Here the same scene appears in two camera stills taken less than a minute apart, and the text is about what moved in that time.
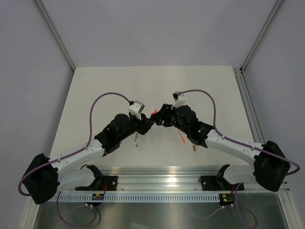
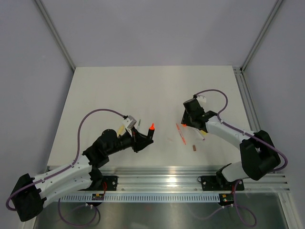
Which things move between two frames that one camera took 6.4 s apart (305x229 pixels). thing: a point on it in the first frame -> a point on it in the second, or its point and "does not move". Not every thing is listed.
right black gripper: [164, 114] -> [185, 119]
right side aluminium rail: [250, 110] does not move
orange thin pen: [182, 138] does not move
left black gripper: [144, 124] -> [138, 140]
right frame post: [260, 36] does not move
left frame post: [55, 34] does not move
